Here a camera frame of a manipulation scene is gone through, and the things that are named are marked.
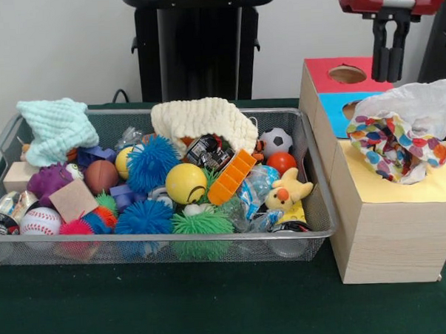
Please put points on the white paper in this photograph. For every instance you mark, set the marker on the white paper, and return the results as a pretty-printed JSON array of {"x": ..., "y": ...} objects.
[{"x": 409, "y": 107}]

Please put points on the cream knitted cloth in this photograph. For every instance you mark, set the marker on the cream knitted cloth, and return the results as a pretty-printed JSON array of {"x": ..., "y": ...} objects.
[{"x": 206, "y": 117}]

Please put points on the mint knitted cloth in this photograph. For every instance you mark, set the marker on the mint knitted cloth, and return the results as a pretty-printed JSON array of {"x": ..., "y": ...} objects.
[{"x": 58, "y": 130}]

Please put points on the wooden box with three holes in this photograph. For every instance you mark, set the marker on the wooden box with three holes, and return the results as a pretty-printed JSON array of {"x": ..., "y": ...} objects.
[{"x": 393, "y": 241}]

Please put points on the shallow mesh bin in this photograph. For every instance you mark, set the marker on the shallow mesh bin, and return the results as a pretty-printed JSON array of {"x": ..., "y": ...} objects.
[{"x": 212, "y": 249}]

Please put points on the black chair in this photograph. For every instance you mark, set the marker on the black chair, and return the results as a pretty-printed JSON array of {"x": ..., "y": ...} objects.
[{"x": 440, "y": 46}]

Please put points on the black white soccer ball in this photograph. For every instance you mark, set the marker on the black white soccer ball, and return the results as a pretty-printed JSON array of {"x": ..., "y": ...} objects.
[{"x": 276, "y": 142}]

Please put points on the yellow plush toy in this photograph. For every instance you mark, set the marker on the yellow plush toy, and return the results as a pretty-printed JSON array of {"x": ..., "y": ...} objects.
[{"x": 287, "y": 194}]

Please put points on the orange plastic brick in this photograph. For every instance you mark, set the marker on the orange plastic brick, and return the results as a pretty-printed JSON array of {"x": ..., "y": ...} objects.
[{"x": 231, "y": 177}]

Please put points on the yellow ball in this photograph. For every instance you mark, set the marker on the yellow ball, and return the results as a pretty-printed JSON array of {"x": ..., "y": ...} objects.
[{"x": 184, "y": 181}]

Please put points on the green spiky ball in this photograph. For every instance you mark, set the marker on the green spiky ball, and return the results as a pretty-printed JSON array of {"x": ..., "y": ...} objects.
[{"x": 199, "y": 225}]

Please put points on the blue spiky ball with eyes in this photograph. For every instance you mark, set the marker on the blue spiky ball with eyes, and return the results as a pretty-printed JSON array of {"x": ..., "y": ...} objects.
[{"x": 152, "y": 164}]

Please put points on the dark green tablecloth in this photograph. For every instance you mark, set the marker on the dark green tablecloth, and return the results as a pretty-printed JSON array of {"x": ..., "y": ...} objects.
[{"x": 177, "y": 309}]

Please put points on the white baseball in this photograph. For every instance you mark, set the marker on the white baseball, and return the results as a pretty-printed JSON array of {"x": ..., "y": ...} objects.
[{"x": 40, "y": 221}]

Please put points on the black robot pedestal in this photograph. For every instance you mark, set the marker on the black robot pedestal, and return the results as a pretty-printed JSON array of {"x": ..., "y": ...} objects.
[{"x": 203, "y": 46}]

